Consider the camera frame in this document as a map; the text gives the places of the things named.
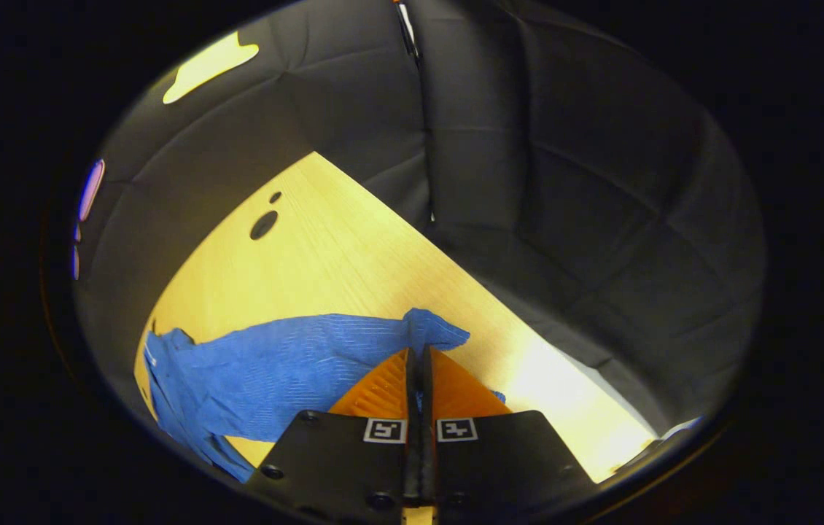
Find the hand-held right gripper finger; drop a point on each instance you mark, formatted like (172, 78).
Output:
(429, 459)
(412, 459)

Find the blue knit garment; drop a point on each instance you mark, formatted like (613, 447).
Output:
(273, 372)

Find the round black table grommet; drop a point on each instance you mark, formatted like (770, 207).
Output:
(264, 224)

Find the black backdrop cloth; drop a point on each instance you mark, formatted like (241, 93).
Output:
(565, 182)

